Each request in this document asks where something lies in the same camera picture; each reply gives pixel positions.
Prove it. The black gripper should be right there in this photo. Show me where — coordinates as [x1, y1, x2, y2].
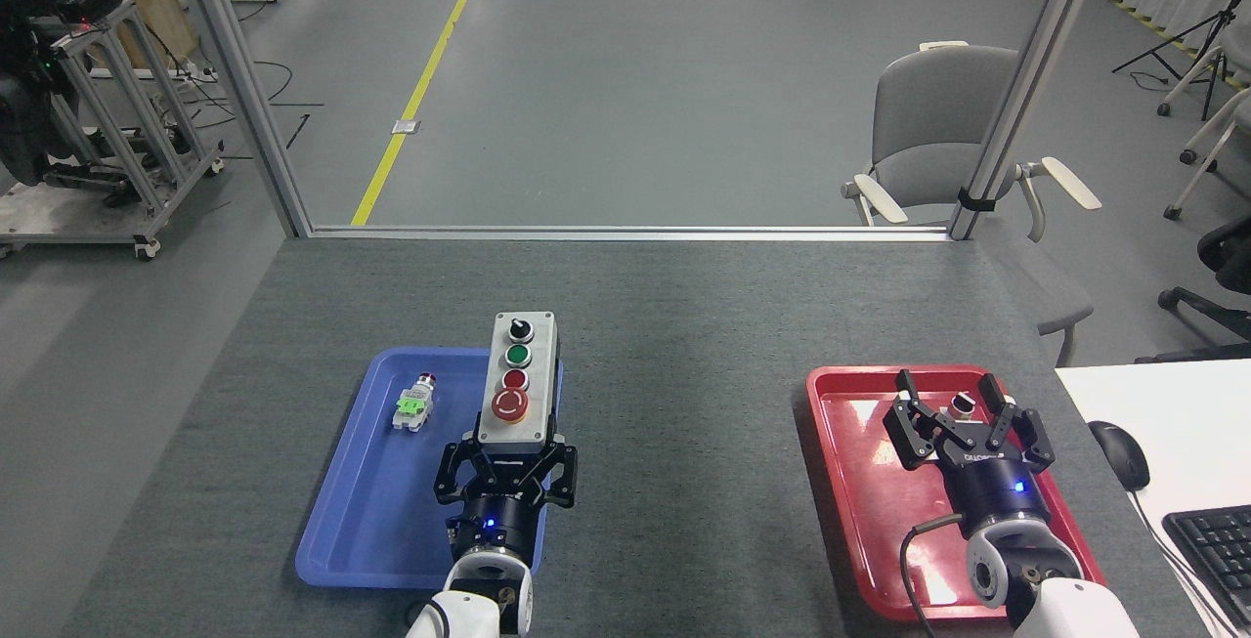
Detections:
[434, 435, 580, 571]
[883, 369, 1058, 535]

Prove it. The black tripod stand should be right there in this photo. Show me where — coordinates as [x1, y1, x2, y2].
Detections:
[1111, 0, 1251, 121]

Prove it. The aluminium frame cart on wheels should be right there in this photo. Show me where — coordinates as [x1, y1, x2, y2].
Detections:
[0, 0, 226, 263]

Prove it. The red plastic tray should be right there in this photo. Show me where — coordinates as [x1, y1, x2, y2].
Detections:
[805, 364, 1110, 622]

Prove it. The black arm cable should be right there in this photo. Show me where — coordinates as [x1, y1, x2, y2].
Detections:
[899, 513, 969, 638]

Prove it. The silver aluminium frame post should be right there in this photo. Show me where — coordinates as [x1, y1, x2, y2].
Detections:
[171, 0, 315, 238]
[948, 0, 1105, 241]

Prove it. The black office chair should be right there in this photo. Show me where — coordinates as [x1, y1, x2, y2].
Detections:
[1134, 216, 1251, 365]

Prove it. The grey four-button control box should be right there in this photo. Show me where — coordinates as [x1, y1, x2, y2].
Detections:
[476, 311, 566, 454]

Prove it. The silver aluminium frame rail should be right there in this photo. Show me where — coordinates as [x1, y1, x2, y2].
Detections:
[308, 224, 954, 243]

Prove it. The blue plastic tray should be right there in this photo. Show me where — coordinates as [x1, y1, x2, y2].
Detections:
[295, 348, 565, 592]

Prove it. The white chair on wheels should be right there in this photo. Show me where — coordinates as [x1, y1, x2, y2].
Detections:
[1157, 42, 1251, 222]

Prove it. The white desk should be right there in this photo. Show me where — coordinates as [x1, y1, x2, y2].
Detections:
[1054, 359, 1251, 638]

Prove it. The black computer keyboard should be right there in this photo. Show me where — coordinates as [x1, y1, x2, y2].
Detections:
[1162, 505, 1251, 635]

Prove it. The brown cardboard box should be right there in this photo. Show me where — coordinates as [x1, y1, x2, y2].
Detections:
[73, 0, 201, 72]

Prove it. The red push button switch module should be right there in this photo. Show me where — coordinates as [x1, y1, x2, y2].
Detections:
[393, 374, 439, 432]

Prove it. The black floor cable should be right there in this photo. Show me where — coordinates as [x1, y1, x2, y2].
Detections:
[181, 57, 325, 152]

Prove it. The black computer mouse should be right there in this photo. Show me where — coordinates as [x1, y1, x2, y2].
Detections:
[1088, 420, 1151, 492]

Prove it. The black machine on cart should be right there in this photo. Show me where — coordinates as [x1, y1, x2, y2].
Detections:
[0, 0, 128, 191]

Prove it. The grey chair with cream armrests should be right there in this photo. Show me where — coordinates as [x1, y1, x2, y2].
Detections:
[841, 41, 1103, 366]

